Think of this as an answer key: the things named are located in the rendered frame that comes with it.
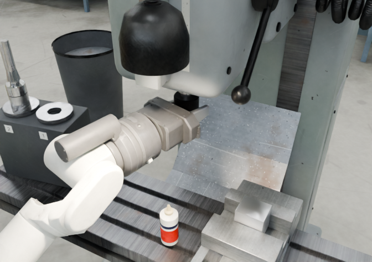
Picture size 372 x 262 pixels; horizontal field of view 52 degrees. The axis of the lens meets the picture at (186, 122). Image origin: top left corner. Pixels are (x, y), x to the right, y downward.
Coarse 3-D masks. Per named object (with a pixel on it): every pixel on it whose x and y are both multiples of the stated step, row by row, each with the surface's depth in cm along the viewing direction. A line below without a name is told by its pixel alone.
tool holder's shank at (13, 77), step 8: (0, 40) 88; (8, 40) 89; (0, 48) 88; (8, 48) 89; (8, 56) 90; (8, 64) 90; (8, 72) 92; (16, 72) 93; (8, 80) 93; (16, 80) 93
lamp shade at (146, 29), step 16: (160, 0) 37; (128, 16) 36; (144, 16) 35; (160, 16) 35; (176, 16) 36; (128, 32) 36; (144, 32) 35; (160, 32) 35; (176, 32) 36; (128, 48) 36; (144, 48) 36; (160, 48) 36; (176, 48) 36; (128, 64) 38; (144, 64) 37; (160, 64) 37; (176, 64) 37
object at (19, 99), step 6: (18, 90) 94; (24, 90) 95; (12, 96) 94; (18, 96) 94; (24, 96) 95; (12, 102) 95; (18, 102) 95; (24, 102) 96; (12, 108) 96; (18, 108) 96
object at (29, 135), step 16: (0, 112) 97; (16, 112) 95; (32, 112) 96; (48, 112) 96; (64, 112) 95; (80, 112) 97; (0, 128) 96; (16, 128) 94; (32, 128) 92; (48, 128) 91; (64, 128) 91; (80, 128) 97; (0, 144) 100; (16, 144) 98; (32, 144) 96; (48, 144) 94; (16, 160) 101; (32, 160) 99; (32, 176) 103; (48, 176) 101
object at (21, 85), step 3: (21, 81) 95; (24, 81) 95; (6, 84) 94; (9, 84) 94; (18, 84) 94; (21, 84) 94; (24, 84) 95; (6, 87) 93; (9, 87) 93; (12, 87) 93; (15, 87) 93; (18, 87) 93; (21, 87) 94; (24, 87) 95; (9, 90) 93; (12, 90) 93; (15, 90) 93
